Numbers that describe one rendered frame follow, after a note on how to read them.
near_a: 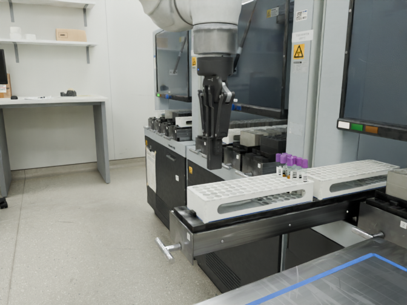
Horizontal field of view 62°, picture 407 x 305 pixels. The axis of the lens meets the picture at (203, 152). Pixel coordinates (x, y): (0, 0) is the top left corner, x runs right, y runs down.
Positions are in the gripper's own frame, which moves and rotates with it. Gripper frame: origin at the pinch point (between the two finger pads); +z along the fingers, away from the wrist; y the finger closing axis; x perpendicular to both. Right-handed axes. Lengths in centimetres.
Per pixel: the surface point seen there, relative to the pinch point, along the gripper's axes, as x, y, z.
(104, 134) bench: -19, 284, 41
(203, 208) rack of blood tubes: 4.7, -4.3, 10.4
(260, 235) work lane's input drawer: -8.1, -6.7, 18.2
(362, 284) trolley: -6.8, -34.1, 13.0
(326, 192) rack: -28.7, -4.8, 11.7
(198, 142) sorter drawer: -36, 89, 17
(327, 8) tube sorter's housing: -46, 17, -36
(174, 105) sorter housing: -57, 180, 6
